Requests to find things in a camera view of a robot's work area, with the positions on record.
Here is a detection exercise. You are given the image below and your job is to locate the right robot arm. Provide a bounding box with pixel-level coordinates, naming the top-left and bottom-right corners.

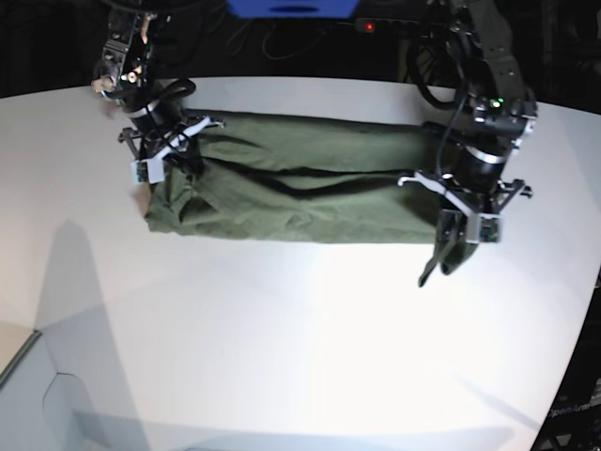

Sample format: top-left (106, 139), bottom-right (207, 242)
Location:
top-left (92, 1), bottom-right (223, 184)

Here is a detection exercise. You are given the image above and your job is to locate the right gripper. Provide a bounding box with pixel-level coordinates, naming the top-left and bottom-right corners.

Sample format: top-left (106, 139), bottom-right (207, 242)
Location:
top-left (118, 105), bottom-right (225, 177)

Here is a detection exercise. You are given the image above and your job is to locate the blue box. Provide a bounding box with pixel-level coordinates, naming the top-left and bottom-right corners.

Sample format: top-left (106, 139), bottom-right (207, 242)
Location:
top-left (226, 0), bottom-right (359, 19)

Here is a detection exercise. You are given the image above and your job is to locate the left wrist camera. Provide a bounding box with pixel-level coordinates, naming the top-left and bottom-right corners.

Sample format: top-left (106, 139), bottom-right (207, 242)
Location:
top-left (465, 213), bottom-right (501, 244)

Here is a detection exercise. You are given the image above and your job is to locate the black power strip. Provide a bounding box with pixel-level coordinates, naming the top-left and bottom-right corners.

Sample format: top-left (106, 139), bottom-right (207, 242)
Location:
top-left (353, 17), bottom-right (420, 34)

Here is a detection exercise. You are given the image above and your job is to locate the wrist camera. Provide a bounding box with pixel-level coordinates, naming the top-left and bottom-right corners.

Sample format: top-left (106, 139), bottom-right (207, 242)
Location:
top-left (465, 213), bottom-right (501, 244)
top-left (131, 159), bottom-right (165, 185)

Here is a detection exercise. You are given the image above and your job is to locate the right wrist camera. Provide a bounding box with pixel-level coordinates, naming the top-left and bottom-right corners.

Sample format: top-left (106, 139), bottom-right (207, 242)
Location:
top-left (131, 159), bottom-right (165, 185)

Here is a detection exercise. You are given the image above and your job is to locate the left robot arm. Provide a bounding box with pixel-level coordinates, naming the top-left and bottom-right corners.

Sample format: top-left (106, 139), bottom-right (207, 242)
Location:
top-left (398, 1), bottom-right (538, 244)

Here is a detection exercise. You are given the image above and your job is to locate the olive green t-shirt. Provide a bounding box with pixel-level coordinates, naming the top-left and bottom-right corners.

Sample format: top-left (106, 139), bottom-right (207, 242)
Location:
top-left (145, 111), bottom-right (476, 275)

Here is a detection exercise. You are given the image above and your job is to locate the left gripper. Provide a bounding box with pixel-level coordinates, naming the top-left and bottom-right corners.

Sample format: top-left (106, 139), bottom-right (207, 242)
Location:
top-left (398, 146), bottom-right (533, 243)

